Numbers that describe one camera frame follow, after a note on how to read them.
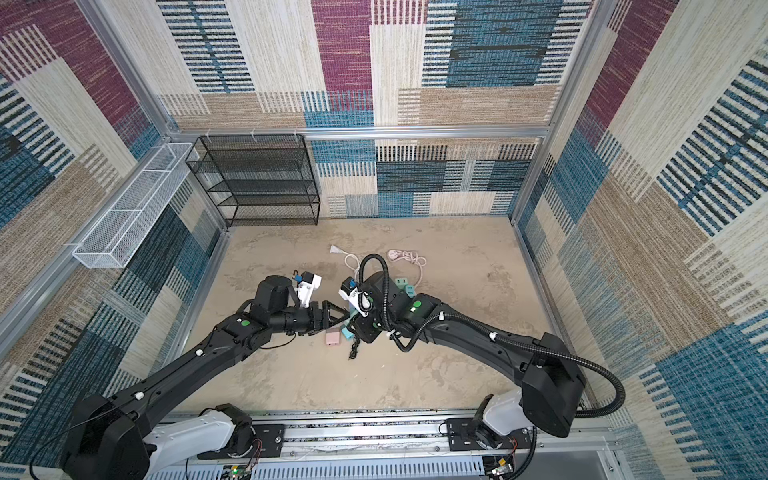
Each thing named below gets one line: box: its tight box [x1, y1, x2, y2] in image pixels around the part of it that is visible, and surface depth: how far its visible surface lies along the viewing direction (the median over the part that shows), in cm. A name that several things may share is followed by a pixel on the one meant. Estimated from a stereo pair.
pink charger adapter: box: [325, 330, 340, 346], surface depth 90 cm
